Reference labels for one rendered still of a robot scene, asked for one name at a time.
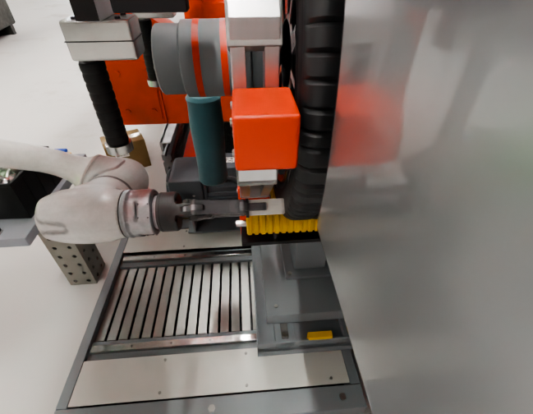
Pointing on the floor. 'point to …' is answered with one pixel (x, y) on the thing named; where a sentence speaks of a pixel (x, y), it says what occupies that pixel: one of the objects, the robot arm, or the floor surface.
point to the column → (76, 260)
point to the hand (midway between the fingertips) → (266, 206)
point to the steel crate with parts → (1, 20)
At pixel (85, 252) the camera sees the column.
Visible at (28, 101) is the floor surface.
